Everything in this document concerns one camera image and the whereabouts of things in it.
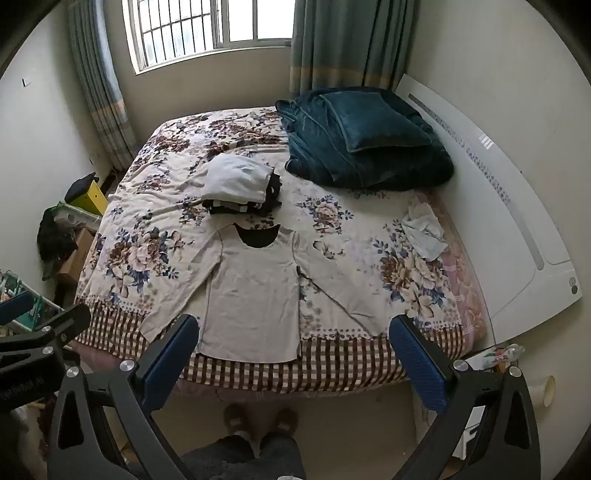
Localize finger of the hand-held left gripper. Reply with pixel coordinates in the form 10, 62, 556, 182
0, 305, 92, 352
0, 292, 36, 326

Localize black folded garment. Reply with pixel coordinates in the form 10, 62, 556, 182
202, 168, 284, 217

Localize plastic bottle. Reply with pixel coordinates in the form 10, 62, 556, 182
480, 344, 527, 370

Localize blue-grey curtain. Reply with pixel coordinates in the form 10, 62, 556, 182
288, 0, 421, 100
68, 0, 138, 174

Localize white crumpled cloth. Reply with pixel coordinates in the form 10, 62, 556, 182
401, 200, 450, 260

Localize teal plush pillow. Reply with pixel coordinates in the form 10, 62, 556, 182
320, 91, 433, 154

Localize black bag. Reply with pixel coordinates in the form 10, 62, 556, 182
37, 208, 77, 278

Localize teal plush blanket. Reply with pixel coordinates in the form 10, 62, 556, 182
276, 87, 456, 190

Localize cream long-sleeved shirt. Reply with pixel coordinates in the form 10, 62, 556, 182
139, 223, 389, 363

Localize black cloth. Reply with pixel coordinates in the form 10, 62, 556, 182
65, 172, 100, 202

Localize white floral blanket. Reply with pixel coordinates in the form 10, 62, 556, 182
74, 106, 491, 398

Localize pale plastic basin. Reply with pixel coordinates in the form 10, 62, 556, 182
52, 202, 100, 230

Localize barred window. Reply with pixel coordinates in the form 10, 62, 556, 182
121, 0, 296, 75

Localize person's grey trouser legs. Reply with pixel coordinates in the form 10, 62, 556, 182
181, 431, 308, 480

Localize green wire rack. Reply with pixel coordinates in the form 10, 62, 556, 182
0, 270, 66, 334

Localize cardboard box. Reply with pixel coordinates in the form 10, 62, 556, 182
57, 228, 96, 285

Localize brown slipper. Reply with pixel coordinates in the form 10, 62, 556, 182
270, 407, 300, 437

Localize yellow box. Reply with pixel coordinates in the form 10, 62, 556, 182
74, 180, 110, 216

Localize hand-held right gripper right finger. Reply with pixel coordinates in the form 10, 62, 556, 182
389, 315, 542, 480

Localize white folded garment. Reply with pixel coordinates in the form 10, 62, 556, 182
203, 152, 276, 206

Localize paper cup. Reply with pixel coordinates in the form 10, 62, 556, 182
529, 375, 557, 408

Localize white headboard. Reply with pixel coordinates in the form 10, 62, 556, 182
394, 74, 584, 345

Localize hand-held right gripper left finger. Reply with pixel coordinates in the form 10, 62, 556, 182
46, 314, 200, 480

